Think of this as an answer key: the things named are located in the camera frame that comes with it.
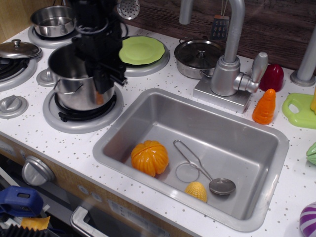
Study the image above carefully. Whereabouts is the steel bowl pot on burner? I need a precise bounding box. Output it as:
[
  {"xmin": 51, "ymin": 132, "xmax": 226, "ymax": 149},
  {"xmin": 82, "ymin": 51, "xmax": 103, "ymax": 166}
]
[{"xmin": 30, "ymin": 5, "xmax": 76, "ymax": 38}]

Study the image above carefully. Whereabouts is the dark red plastic pepper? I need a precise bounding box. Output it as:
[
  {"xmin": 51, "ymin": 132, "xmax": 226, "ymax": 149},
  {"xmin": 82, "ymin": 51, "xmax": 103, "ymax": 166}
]
[{"xmin": 259, "ymin": 64, "xmax": 284, "ymax": 92}]

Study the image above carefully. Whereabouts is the steel sink basin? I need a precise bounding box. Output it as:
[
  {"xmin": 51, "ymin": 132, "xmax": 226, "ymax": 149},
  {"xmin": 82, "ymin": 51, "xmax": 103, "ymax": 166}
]
[{"xmin": 93, "ymin": 88, "xmax": 289, "ymax": 232}]

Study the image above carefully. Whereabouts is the black coil burner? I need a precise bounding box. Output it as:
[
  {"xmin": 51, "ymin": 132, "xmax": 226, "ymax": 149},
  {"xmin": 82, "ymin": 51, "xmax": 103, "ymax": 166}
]
[
  {"xmin": 42, "ymin": 86, "xmax": 124, "ymax": 134},
  {"xmin": 0, "ymin": 58, "xmax": 37, "ymax": 92}
]

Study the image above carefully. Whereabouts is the silver stove knob front-left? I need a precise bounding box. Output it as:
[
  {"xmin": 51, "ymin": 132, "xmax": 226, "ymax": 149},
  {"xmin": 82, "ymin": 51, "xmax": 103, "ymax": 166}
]
[{"xmin": 0, "ymin": 95, "xmax": 29, "ymax": 119}]

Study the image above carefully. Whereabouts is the silver toy faucet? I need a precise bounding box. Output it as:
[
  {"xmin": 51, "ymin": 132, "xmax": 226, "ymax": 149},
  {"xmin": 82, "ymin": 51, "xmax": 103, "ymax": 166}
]
[{"xmin": 193, "ymin": 0, "xmax": 268, "ymax": 114}]

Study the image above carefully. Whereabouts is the tall steel stock pot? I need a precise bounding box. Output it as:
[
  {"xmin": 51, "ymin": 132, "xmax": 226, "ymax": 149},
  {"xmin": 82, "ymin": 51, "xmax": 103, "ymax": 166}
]
[{"xmin": 48, "ymin": 43, "xmax": 115, "ymax": 111}]

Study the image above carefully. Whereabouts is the yellow cloth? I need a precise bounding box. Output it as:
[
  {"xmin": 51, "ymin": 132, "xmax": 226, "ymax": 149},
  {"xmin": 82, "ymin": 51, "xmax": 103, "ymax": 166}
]
[{"xmin": 21, "ymin": 216, "xmax": 50, "ymax": 231}]

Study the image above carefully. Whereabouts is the green plastic cutting board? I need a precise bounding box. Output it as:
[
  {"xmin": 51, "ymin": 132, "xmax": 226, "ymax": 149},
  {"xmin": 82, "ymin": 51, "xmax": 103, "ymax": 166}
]
[{"xmin": 282, "ymin": 93, "xmax": 316, "ymax": 129}]

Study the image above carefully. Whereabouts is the wire strainer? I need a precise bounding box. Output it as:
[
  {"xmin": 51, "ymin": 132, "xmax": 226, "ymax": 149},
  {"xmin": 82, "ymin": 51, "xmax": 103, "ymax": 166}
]
[{"xmin": 173, "ymin": 140, "xmax": 199, "ymax": 183}]

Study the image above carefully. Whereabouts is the blue clamp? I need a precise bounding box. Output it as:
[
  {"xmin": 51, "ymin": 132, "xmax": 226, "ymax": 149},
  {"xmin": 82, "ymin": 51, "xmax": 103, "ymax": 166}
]
[{"xmin": 0, "ymin": 186, "xmax": 43, "ymax": 217}]

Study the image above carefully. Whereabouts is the steel pot lid left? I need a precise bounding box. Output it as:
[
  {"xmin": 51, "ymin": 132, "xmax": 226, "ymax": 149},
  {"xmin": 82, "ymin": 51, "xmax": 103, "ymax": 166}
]
[{"xmin": 0, "ymin": 39, "xmax": 41, "ymax": 59}]

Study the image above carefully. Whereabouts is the green plastic plate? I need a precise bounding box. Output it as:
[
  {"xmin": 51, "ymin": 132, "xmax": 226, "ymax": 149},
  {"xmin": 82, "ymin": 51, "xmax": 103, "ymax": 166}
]
[{"xmin": 119, "ymin": 36, "xmax": 165, "ymax": 66}]

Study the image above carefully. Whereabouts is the silver oven door handle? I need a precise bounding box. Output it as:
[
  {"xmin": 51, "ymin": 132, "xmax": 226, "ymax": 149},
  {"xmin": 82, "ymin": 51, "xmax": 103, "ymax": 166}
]
[{"xmin": 70, "ymin": 206, "xmax": 171, "ymax": 237}]

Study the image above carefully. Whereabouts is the silver burner ring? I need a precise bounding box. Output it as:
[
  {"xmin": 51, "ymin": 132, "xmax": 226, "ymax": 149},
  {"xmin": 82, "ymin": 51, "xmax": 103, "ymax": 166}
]
[
  {"xmin": 27, "ymin": 16, "xmax": 84, "ymax": 49},
  {"xmin": 122, "ymin": 37, "xmax": 170, "ymax": 78}
]

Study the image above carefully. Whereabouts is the silver back left burner ring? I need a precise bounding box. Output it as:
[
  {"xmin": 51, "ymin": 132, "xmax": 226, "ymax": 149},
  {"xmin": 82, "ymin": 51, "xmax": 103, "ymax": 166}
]
[{"xmin": 27, "ymin": 16, "xmax": 84, "ymax": 49}]

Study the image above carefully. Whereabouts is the orange plastic carrot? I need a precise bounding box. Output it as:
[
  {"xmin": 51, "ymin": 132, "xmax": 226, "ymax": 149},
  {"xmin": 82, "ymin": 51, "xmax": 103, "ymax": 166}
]
[{"xmin": 252, "ymin": 89, "xmax": 276, "ymax": 125}]

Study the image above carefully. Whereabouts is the silver back right burner ring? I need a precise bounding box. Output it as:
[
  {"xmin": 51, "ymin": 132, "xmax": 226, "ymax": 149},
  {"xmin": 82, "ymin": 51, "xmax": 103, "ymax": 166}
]
[{"xmin": 122, "ymin": 37, "xmax": 170, "ymax": 78}]

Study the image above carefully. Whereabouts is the hanging small grater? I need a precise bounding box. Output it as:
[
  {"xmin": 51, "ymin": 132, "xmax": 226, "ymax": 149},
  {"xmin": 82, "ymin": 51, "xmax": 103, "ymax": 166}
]
[{"xmin": 210, "ymin": 0, "xmax": 230, "ymax": 40}]

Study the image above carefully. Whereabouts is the steel ladle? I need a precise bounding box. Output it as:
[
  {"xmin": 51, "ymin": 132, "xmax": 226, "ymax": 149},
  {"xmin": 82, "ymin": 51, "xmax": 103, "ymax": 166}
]
[{"xmin": 197, "ymin": 157, "xmax": 236, "ymax": 196}]

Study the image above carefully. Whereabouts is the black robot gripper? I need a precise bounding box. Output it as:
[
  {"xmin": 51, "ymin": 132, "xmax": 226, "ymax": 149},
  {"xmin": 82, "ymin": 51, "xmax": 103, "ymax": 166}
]
[{"xmin": 72, "ymin": 21, "xmax": 127, "ymax": 94}]

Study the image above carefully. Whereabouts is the green plastic vegetable right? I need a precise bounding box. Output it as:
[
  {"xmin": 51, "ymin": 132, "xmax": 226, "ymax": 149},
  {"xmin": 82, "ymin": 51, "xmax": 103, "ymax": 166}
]
[{"xmin": 306, "ymin": 143, "xmax": 316, "ymax": 165}]

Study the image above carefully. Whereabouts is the yellow plastic corn piece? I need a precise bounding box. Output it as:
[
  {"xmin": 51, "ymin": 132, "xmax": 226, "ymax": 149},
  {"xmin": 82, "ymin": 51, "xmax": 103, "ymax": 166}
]
[{"xmin": 184, "ymin": 181, "xmax": 207, "ymax": 202}]

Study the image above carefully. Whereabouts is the black coil left burner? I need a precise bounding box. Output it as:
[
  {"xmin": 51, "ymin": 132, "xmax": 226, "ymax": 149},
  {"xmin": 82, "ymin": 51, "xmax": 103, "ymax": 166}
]
[{"xmin": 0, "ymin": 58, "xmax": 37, "ymax": 92}]

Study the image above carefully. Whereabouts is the small lidded steel pan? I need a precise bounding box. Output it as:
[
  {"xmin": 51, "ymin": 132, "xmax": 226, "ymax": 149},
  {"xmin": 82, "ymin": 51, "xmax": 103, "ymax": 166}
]
[{"xmin": 174, "ymin": 37, "xmax": 224, "ymax": 79}]

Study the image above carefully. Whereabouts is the silver stove knob front-middle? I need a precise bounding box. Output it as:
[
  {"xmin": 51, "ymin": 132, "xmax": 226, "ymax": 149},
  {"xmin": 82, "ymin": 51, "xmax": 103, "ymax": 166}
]
[{"xmin": 36, "ymin": 68, "xmax": 55, "ymax": 87}]

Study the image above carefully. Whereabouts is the orange plastic pumpkin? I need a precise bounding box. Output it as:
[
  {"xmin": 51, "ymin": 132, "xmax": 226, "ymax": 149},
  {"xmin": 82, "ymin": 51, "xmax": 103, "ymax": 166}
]
[{"xmin": 131, "ymin": 140, "xmax": 169, "ymax": 177}]

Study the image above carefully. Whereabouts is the purple striped plastic vegetable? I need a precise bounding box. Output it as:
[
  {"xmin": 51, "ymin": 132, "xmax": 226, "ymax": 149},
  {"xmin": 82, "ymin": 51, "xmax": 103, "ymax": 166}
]
[{"xmin": 299, "ymin": 202, "xmax": 316, "ymax": 237}]

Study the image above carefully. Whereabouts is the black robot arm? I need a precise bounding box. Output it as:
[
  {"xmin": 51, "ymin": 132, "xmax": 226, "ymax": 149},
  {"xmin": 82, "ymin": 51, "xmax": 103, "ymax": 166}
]
[{"xmin": 70, "ymin": 0, "xmax": 126, "ymax": 94}]

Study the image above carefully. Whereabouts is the black coil front burner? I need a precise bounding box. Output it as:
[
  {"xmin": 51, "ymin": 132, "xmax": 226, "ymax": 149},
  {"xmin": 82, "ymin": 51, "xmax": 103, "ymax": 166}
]
[{"xmin": 42, "ymin": 86, "xmax": 124, "ymax": 134}]

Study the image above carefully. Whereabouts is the silver post right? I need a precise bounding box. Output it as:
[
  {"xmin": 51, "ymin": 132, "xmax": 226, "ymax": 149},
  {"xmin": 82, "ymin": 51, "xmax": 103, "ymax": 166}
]
[{"xmin": 290, "ymin": 28, "xmax": 316, "ymax": 87}]

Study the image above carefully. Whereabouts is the hanging slotted spoon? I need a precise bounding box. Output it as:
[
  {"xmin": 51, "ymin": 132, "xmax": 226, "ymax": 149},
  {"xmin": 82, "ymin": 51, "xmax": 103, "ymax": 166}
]
[{"xmin": 117, "ymin": 0, "xmax": 140, "ymax": 20}]

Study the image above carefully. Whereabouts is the silver oven dial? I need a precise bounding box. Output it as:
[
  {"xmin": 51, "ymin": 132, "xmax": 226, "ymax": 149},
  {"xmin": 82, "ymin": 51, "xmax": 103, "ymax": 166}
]
[{"xmin": 22, "ymin": 156, "xmax": 55, "ymax": 186}]

